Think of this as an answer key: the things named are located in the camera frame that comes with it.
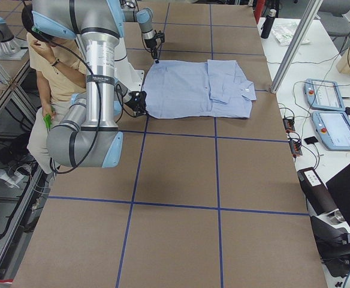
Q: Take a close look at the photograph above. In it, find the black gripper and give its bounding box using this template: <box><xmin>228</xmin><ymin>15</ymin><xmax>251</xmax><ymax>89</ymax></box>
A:
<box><xmin>125</xmin><ymin>91</ymin><xmax>148</xmax><ymax>117</ymax></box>
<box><xmin>144</xmin><ymin>37</ymin><xmax>159</xmax><ymax>64</ymax></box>

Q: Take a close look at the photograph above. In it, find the light blue striped shirt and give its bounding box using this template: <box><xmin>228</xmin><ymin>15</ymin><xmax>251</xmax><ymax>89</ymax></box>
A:
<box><xmin>143</xmin><ymin>59</ymin><xmax>257</xmax><ymax>119</ymax></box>

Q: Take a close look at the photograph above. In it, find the seated person beige shirt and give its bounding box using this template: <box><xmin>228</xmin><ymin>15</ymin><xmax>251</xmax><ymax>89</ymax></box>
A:
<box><xmin>22</xmin><ymin>4</ymin><xmax>86</xmax><ymax>174</ymax></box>

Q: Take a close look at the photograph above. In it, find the black water bottle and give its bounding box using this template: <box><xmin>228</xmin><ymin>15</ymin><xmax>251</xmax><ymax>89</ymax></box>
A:
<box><xmin>261</xmin><ymin>9</ymin><xmax>277</xmax><ymax>39</ymax></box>

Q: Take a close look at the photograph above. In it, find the upper teach pendant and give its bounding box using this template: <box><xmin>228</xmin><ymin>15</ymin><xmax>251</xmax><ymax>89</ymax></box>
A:
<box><xmin>304</xmin><ymin>79</ymin><xmax>345</xmax><ymax>112</ymax></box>

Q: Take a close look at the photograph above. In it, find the teach pendant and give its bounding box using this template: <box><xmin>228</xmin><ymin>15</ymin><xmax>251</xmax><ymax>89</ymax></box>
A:
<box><xmin>312</xmin><ymin>111</ymin><xmax>350</xmax><ymax>151</ymax></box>
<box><xmin>304</xmin><ymin>79</ymin><xmax>345</xmax><ymax>112</ymax></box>

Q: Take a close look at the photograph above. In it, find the lower teach pendant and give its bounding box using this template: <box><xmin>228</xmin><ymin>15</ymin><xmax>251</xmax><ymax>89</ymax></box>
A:
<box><xmin>312</xmin><ymin>111</ymin><xmax>350</xmax><ymax>151</ymax></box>

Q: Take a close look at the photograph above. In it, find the brown black box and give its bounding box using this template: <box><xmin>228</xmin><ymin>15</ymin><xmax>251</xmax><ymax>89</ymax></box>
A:
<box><xmin>297</xmin><ymin>167</ymin><xmax>337</xmax><ymax>215</ymax></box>

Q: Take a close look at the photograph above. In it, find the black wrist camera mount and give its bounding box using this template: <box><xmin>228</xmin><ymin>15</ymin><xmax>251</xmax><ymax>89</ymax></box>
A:
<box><xmin>155</xmin><ymin>30</ymin><xmax>165</xmax><ymax>44</ymax></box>

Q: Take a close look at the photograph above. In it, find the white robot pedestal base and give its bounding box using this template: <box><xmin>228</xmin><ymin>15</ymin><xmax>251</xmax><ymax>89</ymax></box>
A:
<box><xmin>114</xmin><ymin>38</ymin><xmax>144</xmax><ymax>91</ymax></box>

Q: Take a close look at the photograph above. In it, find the grey aluminium frame post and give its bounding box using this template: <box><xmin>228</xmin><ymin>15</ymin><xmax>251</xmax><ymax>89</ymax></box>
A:
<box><xmin>270</xmin><ymin>0</ymin><xmax>323</xmax><ymax>94</ymax></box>

